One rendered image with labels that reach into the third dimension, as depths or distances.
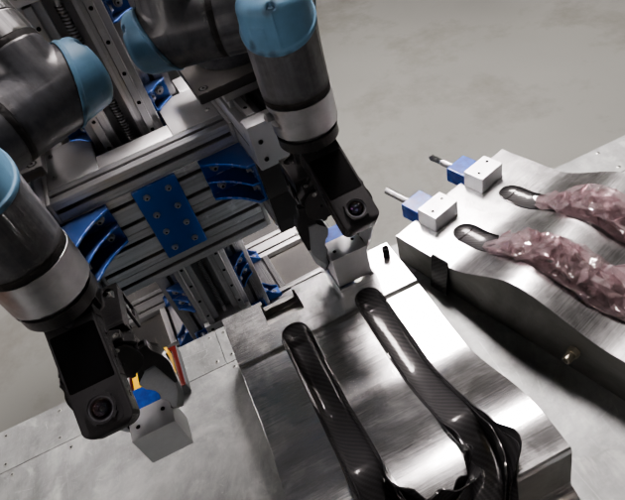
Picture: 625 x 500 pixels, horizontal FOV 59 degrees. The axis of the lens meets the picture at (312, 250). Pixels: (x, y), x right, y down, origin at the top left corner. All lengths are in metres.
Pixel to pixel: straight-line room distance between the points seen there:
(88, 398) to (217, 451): 0.31
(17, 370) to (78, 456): 1.46
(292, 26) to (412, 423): 0.41
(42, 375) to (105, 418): 1.74
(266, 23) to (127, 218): 0.64
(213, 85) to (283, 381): 0.53
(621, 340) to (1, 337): 2.20
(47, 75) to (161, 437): 0.38
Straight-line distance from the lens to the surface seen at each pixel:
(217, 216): 1.15
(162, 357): 0.58
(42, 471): 0.91
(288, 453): 0.65
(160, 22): 0.68
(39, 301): 0.49
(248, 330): 0.75
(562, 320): 0.72
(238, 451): 0.77
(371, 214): 0.61
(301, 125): 0.60
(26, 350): 2.37
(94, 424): 0.51
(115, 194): 1.07
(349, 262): 0.74
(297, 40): 0.56
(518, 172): 0.96
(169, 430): 0.65
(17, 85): 0.57
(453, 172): 0.94
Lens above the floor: 1.46
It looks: 44 degrees down
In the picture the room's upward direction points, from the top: 18 degrees counter-clockwise
